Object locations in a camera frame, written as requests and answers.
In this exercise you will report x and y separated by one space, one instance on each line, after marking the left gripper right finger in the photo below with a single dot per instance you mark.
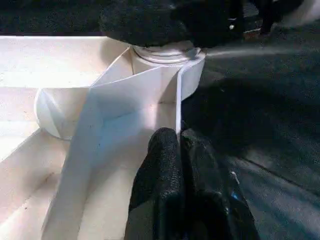
212 200

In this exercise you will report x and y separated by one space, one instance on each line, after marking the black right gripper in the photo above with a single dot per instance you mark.
220 20

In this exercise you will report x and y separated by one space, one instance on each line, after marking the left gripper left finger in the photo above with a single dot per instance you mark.
160 187

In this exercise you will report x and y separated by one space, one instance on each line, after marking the white plastic table leg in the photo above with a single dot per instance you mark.
162 56

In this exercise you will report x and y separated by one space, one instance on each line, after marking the white plastic table top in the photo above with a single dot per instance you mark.
75 125

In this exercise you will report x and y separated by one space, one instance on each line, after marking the black work mat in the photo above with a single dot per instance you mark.
250 125

